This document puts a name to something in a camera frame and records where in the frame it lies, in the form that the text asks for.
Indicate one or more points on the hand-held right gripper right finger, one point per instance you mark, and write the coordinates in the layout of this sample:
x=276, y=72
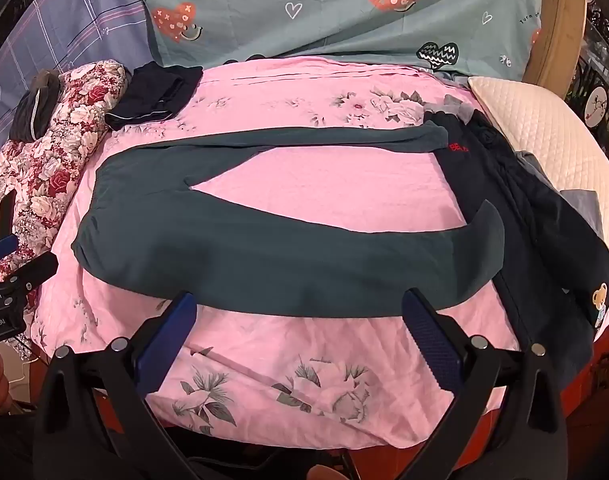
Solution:
x=432, y=340

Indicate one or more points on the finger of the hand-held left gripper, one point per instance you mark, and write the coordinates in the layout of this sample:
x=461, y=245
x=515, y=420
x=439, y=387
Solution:
x=29, y=272
x=2, y=250

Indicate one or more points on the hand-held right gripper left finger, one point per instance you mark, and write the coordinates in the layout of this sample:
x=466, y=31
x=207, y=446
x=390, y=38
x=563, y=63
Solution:
x=169, y=340

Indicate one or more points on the dark green pants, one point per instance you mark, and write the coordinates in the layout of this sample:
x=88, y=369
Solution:
x=244, y=255

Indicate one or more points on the folded navy pants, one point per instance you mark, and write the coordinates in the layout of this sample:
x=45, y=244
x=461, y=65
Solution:
x=152, y=92

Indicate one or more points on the red floral quilt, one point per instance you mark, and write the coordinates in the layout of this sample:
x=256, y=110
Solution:
x=59, y=160

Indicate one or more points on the navy garment with bear print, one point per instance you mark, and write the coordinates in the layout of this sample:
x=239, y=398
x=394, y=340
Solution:
x=559, y=260

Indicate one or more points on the pink floral bed sheet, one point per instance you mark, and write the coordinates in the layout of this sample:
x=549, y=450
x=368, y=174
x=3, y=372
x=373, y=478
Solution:
x=334, y=185

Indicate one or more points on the blue plaid pillow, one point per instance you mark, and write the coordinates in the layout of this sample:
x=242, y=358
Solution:
x=69, y=25

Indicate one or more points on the white quilted pillow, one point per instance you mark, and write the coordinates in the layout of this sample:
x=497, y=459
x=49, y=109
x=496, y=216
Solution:
x=549, y=125

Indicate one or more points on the wooden headboard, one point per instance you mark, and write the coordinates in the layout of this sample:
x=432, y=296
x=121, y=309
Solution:
x=554, y=25

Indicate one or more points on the teal heart-print blanket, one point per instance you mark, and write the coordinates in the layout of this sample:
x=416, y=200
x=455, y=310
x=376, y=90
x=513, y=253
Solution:
x=334, y=5

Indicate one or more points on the round white wall ornament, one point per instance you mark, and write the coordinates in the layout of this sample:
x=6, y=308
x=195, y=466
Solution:
x=596, y=105

